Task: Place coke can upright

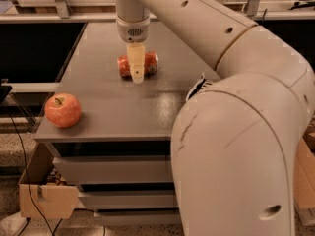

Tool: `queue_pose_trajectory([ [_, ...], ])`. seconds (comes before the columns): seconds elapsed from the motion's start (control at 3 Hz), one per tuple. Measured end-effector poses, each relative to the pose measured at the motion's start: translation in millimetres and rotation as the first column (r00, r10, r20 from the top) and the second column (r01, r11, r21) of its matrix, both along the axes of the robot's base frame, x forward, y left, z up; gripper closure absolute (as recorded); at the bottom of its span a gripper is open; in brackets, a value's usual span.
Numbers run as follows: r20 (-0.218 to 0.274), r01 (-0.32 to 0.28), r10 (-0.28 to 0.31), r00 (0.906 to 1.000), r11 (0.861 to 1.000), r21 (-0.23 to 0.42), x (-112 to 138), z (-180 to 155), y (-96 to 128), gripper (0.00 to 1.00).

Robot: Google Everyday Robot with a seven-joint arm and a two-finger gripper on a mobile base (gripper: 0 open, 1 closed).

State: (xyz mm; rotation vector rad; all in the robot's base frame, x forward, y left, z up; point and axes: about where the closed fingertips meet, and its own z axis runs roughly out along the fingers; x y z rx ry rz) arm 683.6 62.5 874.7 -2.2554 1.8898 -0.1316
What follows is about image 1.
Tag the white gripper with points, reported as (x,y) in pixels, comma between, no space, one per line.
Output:
(133,31)

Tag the red coke can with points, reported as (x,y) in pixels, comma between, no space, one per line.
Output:
(150,68)

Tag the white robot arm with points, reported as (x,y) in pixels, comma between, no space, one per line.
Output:
(233,144)

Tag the blue chip bag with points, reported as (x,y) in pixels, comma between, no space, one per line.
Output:
(194,89)

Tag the red apple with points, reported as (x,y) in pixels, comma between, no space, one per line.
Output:
(63,110)

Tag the grey drawer cabinet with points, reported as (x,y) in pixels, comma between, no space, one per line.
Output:
(118,154)

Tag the cardboard box on left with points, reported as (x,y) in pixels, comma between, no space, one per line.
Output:
(42,198)

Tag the cardboard box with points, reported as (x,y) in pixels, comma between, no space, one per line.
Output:
(304,178)
(42,198)

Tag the cardboard box on right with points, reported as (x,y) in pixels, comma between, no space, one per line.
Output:
(304,178)

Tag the metal shelf frame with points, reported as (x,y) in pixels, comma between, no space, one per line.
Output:
(65,7)

